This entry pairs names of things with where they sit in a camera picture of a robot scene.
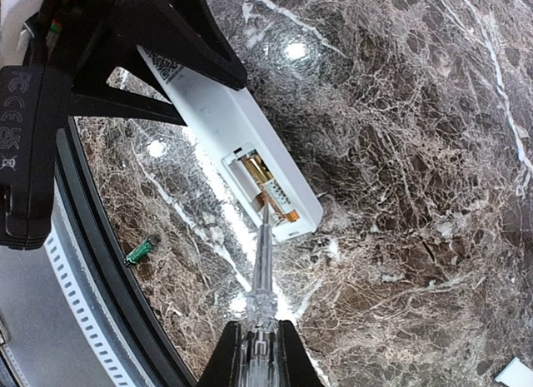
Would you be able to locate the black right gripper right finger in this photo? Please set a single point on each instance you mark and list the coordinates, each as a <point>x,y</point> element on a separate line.
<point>296,369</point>

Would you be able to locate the white left cable duct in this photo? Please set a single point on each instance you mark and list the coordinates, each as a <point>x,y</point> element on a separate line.
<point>85,303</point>

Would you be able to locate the white remote control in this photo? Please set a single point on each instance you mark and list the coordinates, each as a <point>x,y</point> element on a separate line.
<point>228,124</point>

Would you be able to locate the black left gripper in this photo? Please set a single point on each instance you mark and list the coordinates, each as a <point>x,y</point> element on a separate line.
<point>71,49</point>

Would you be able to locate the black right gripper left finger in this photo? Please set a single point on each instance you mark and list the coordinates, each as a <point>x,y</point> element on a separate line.
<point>223,367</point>

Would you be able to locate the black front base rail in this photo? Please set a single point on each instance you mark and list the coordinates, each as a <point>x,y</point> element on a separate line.
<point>118,294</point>

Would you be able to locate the green AAA battery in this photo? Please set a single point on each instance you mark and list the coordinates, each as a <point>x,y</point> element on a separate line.
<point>142,250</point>

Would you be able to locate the white battery cover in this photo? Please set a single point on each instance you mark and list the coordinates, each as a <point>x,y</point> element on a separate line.
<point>516,374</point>

